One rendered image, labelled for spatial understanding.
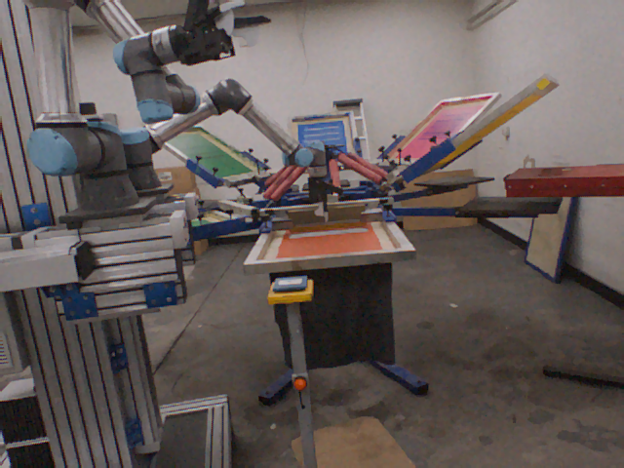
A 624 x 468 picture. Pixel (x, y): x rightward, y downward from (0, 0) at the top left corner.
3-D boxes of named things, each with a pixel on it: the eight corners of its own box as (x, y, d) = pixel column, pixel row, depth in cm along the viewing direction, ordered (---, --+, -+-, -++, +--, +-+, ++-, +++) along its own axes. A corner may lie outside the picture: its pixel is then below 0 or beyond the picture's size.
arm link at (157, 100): (188, 118, 114) (177, 72, 112) (164, 118, 103) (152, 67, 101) (160, 125, 116) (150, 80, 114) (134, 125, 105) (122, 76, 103)
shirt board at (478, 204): (563, 211, 246) (563, 196, 244) (556, 227, 213) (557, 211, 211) (342, 210, 317) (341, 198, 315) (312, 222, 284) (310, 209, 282)
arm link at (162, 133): (113, 140, 179) (233, 72, 187) (118, 140, 194) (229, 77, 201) (131, 167, 183) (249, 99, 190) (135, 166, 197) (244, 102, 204)
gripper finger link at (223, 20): (251, 27, 90) (228, 42, 97) (245, -4, 89) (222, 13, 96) (237, 26, 88) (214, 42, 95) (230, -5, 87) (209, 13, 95)
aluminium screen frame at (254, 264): (415, 260, 156) (415, 250, 155) (244, 275, 159) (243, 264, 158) (385, 217, 233) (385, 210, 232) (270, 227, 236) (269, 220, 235)
